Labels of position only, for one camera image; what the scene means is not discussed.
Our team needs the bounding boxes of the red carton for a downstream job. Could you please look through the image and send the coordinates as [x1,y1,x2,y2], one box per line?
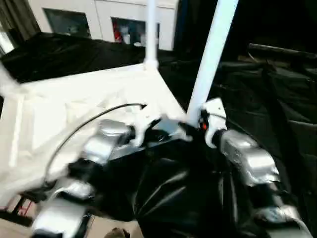
[112,21,123,43]

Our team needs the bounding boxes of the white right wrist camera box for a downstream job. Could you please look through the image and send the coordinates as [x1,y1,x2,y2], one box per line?
[199,98,228,149]

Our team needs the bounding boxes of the black metal stand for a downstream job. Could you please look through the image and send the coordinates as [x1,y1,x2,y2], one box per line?
[0,193,48,228]

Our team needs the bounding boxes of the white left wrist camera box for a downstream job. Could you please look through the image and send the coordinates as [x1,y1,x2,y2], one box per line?
[129,104,161,148]

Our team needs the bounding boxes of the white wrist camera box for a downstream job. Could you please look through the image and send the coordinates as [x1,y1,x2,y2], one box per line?
[199,98,228,149]
[129,104,161,148]

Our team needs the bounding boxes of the red cable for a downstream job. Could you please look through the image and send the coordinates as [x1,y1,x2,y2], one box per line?
[15,197,28,215]

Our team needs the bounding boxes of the black cabinet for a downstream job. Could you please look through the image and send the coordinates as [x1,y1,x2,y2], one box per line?
[174,0,251,60]

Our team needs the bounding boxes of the black plastic mat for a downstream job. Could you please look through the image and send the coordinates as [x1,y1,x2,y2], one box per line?
[0,32,317,238]

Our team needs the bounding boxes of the white plastic table leg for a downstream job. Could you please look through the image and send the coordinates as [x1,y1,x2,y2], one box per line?
[0,64,23,99]
[186,0,239,124]
[144,0,160,71]

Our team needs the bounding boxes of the white cabinet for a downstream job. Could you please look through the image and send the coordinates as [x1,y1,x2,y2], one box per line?
[27,0,178,51]

